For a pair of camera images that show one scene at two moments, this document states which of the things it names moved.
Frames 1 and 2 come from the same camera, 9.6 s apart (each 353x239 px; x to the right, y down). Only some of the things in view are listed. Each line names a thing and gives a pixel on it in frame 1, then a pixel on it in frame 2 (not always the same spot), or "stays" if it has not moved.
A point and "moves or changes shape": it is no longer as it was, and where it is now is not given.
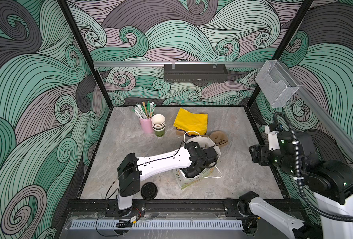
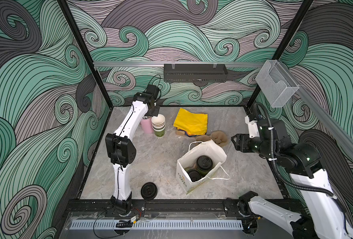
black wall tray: [195, 72] stays
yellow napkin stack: [192, 124] stays
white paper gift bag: [186, 182] moves or changes shape
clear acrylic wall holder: [275, 82] stays
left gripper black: [196, 173] to [155, 114]
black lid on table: [148, 190] stays
